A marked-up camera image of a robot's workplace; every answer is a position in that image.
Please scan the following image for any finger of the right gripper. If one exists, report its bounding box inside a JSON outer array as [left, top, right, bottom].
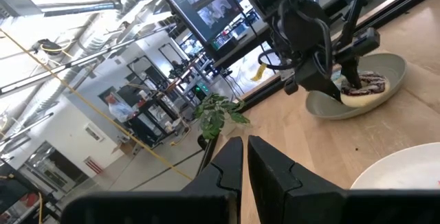
[[298, 57, 345, 104], [340, 57, 362, 90]]

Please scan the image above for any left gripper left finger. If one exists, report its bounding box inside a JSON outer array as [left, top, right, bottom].
[[60, 135, 244, 224]]

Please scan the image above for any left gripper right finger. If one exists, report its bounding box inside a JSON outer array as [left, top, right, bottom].
[[247, 134, 440, 224]]

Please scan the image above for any chocolate frosted donut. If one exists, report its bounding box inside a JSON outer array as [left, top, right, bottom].
[[338, 71, 391, 109]]

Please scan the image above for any grey-green round plate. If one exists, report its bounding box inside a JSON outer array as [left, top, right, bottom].
[[305, 52, 408, 121]]

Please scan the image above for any green leafy plant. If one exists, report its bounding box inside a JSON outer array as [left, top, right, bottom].
[[192, 93, 251, 141]]

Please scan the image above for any black shelving cart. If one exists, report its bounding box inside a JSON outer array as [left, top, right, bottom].
[[126, 93, 183, 149]]

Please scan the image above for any black computer monitor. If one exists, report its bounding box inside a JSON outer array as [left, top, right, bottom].
[[151, 0, 243, 45]]

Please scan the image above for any white round plate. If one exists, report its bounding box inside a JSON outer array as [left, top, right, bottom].
[[350, 142, 440, 191]]

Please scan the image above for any person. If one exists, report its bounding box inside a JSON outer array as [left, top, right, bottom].
[[104, 93, 138, 124]]

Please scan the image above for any yellow cable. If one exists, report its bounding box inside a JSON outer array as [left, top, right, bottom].
[[0, 27, 193, 182]]

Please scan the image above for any yellow cable tag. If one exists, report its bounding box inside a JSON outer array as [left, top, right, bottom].
[[250, 63, 268, 82]]

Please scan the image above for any red striped wall sign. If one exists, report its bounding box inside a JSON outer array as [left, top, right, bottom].
[[83, 156, 104, 175]]

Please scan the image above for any silver ventilation duct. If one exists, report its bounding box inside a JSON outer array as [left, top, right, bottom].
[[37, 0, 123, 18]]

